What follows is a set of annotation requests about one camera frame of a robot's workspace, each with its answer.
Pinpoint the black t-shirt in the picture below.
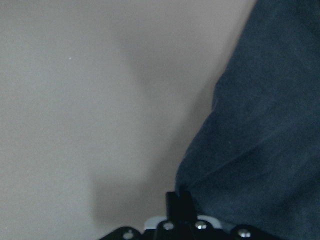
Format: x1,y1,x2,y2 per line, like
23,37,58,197
175,0,320,240

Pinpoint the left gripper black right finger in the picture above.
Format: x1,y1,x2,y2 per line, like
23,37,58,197
179,191,197,221

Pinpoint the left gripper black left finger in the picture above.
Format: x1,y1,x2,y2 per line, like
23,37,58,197
165,191,178,221

